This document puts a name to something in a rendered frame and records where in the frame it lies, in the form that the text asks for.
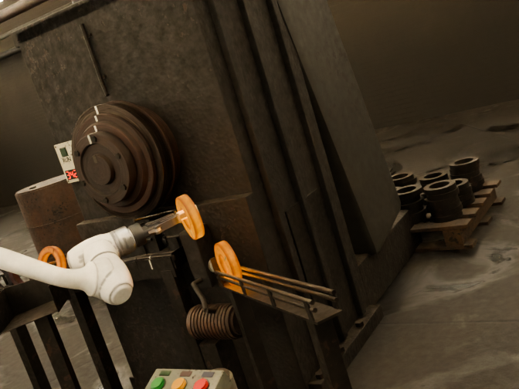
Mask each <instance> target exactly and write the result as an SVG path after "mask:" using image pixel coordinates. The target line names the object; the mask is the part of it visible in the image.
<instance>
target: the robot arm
mask: <svg viewBox="0 0 519 389"><path fill-rule="evenodd" d="M184 219H187V216H186V214H185V212H184V211H183V210H181V211H178V212H177V213H176V211H174V214H173V213H171V214H170V215H166V216H165V217H162V218H159V219H156V220H154V221H152V222H147V223H146V224H145V226H143V227H141V226H140V224H139V223H135V224H133V225H130V226H128V228H126V227H125V226H123V227H121V228H118V229H116V230H114V231H111V232H108V233H107V234H102V235H96V236H94V237H92V238H89V239H87V240H85V241H83V242H81V243H80V244H78V245H76V246H75V247H73V248H72V249H70V250H69V251H68V252H67V262H68V265H69V267H70V269H64V268H60V267H58V266H53V265H50V264H49V263H46V262H42V261H39V260H37V259H34V258H31V257H28V256H26V255H23V254H20V253H17V252H13V251H11V250H9V249H4V248H2V247H0V269H2V270H5V271H7V272H12V273H15V274H17V275H21V276H24V277H28V278H30V279H34V280H38V281H40V282H44V283H48V284H50V285H54V286H59V287H63V288H68V289H80V290H83V291H84V292H85V293H86V294H87V295H88V296H93V297H96V298H98V299H101V300H103V301H104V302H106V303H109V304H111V305H120V304H122V303H125V302H126V301H127V300H128V299H129V298H130V296H131V293H132V289H133V286H134V284H133V279H132V277H131V274H130V272H129V270H128V268H127V267H126V265H125V264H124V262H123V261H122V260H121V259H120V258H121V257H124V256H125V255H128V254H129V253H132V252H135V251H136V247H140V246H142V245H145V244H146V243H147V239H146V237H147V236H149V235H150V236H153V235H156V234H157V235H158V234H160V233H161V232H163V231H164V230H166V229H168V228H170V227H172V226H174V225H177V224H178V223H182V222H181V221H182V220H184ZM135 246H136V247H135Z"/></svg>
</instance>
